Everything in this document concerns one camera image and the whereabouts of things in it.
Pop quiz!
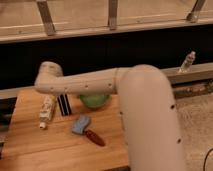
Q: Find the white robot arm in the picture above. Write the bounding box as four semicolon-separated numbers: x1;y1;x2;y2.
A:
34;61;187;171

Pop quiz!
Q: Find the black white striped eraser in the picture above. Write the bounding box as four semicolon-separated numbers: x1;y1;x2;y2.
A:
57;94;72;116

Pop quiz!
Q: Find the green bowl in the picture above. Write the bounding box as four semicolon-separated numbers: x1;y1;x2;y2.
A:
79;94;110;109

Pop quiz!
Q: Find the clear plastic bottle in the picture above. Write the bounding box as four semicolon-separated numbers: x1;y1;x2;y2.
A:
179;51;196;73

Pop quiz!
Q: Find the middle metal railing bracket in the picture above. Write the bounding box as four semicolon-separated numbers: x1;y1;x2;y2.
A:
108;0;118;30

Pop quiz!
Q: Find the metal railing bracket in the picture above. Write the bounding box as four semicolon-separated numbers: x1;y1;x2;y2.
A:
36;0;56;36
186;0;206;23
108;0;118;30

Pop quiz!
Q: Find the left metal railing bracket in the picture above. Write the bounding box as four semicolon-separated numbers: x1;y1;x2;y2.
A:
36;0;56;36

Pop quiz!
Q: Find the right metal railing bracket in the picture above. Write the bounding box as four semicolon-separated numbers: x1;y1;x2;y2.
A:
186;0;206;23

